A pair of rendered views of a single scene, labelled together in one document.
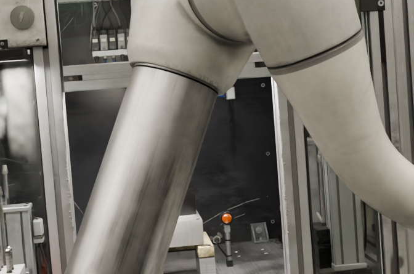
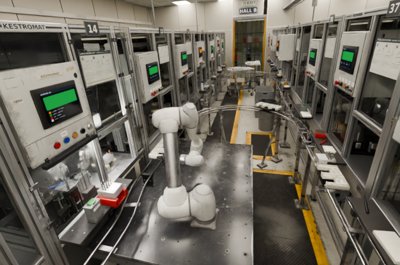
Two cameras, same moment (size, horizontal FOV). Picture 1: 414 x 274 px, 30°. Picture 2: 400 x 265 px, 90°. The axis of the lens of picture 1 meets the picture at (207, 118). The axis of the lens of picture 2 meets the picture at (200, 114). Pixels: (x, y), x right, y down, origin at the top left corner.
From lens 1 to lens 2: 134 cm
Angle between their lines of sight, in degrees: 70
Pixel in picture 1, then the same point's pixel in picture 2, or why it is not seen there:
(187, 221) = (111, 155)
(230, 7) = (188, 122)
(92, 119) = not seen: hidden behind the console
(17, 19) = (90, 127)
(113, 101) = not seen: hidden behind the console
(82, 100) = not seen: hidden behind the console
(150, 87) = (174, 136)
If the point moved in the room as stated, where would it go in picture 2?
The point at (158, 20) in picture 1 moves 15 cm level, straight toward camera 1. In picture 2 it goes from (174, 125) to (195, 127)
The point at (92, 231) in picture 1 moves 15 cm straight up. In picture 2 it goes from (174, 159) to (172, 140)
